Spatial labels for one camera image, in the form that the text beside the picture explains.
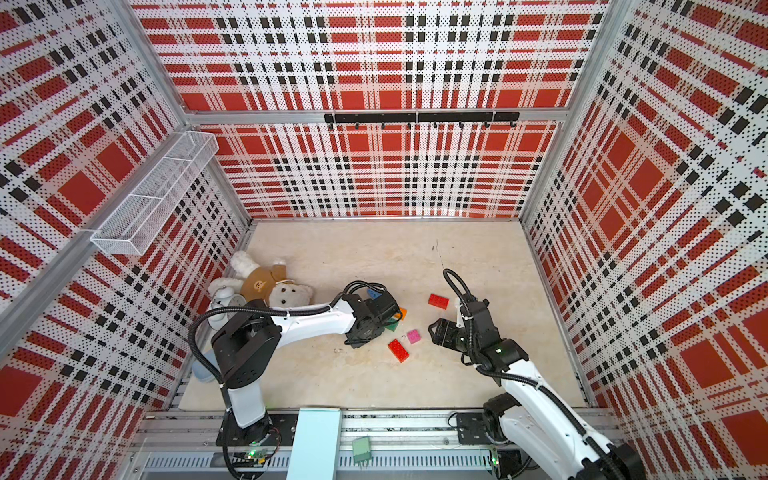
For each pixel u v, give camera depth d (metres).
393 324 0.75
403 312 0.75
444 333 0.72
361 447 0.71
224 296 0.86
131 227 0.69
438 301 0.96
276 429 0.73
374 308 0.70
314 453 0.68
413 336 0.89
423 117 0.89
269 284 0.93
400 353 0.86
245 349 0.47
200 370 0.82
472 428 0.73
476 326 0.61
